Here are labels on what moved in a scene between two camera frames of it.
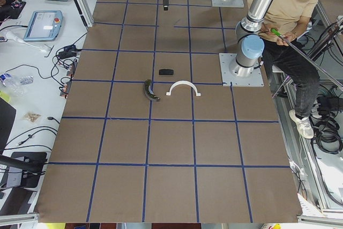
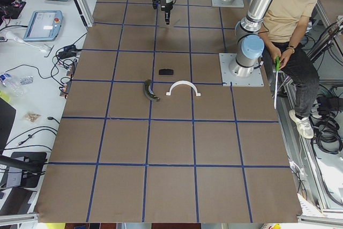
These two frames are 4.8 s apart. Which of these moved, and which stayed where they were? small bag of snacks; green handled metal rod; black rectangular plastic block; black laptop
Moved: green handled metal rod
Stayed: black laptop; small bag of snacks; black rectangular plastic block
